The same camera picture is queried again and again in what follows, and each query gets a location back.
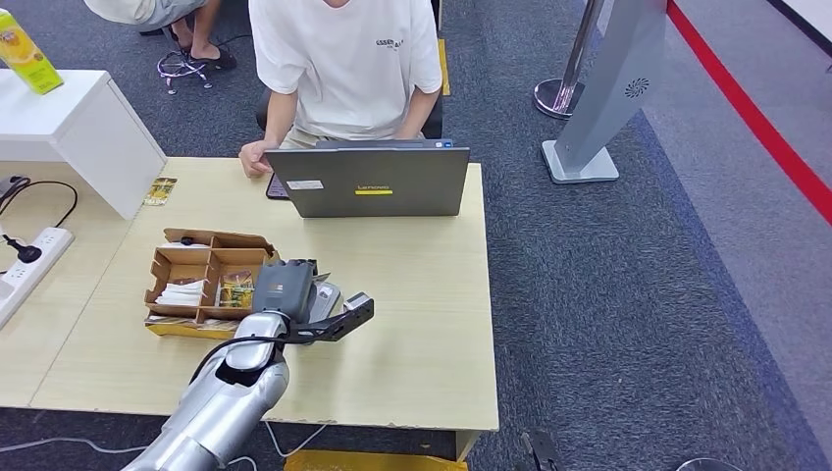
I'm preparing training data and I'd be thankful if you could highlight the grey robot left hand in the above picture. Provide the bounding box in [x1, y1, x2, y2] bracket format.
[251, 258, 320, 327]

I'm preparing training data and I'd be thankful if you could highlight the person's right hand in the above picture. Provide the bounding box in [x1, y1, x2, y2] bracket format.
[238, 137, 278, 180]

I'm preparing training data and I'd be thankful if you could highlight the dark robot right hand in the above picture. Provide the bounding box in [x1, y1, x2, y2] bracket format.
[519, 430, 561, 471]

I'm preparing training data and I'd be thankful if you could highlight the grey card reader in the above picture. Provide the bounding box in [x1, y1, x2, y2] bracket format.
[308, 281, 343, 327]

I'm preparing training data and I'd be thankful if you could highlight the white card stack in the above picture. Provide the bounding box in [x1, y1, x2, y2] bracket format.
[154, 279, 207, 308]

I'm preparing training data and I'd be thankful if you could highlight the background person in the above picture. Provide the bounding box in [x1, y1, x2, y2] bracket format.
[82, 0, 238, 72]

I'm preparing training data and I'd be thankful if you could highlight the cardboard divider box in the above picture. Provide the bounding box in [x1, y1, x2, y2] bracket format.
[143, 228, 287, 340]

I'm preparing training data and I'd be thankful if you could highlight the black sandal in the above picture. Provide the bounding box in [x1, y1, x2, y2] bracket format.
[186, 49, 238, 72]

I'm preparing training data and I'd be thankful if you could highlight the grey laptop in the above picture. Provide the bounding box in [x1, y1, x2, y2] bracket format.
[265, 138, 471, 219]

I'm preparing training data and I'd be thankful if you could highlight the white cabinet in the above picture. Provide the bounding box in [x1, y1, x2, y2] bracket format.
[0, 69, 169, 223]

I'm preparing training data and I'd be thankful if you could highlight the chrome round base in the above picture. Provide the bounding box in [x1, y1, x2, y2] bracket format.
[675, 457, 739, 471]

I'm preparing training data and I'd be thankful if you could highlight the yellow box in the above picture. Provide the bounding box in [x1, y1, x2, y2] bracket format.
[284, 449, 469, 471]

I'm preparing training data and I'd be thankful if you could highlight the white power strip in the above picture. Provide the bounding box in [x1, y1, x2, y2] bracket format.
[0, 226, 76, 332]

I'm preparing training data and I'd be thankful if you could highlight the black plug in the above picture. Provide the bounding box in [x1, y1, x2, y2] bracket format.
[3, 234, 43, 265]

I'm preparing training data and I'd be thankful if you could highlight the yellow green drink carton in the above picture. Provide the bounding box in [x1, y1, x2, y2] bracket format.
[0, 6, 66, 97]

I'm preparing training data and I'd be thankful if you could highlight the grey kiosk stand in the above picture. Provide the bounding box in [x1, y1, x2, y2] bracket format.
[541, 0, 669, 185]

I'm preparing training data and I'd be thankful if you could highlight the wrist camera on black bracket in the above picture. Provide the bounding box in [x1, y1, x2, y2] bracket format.
[286, 292, 377, 345]

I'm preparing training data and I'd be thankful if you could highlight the tangled cable bundle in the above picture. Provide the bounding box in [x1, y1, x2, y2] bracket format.
[156, 50, 215, 96]

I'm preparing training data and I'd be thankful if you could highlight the short white cable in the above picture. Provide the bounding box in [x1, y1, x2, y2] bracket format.
[265, 422, 329, 459]

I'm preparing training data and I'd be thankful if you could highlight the long white cable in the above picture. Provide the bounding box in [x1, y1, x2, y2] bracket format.
[0, 437, 258, 471]

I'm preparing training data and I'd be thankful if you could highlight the chrome stanchion post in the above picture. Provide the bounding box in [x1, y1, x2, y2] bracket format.
[533, 0, 607, 122]

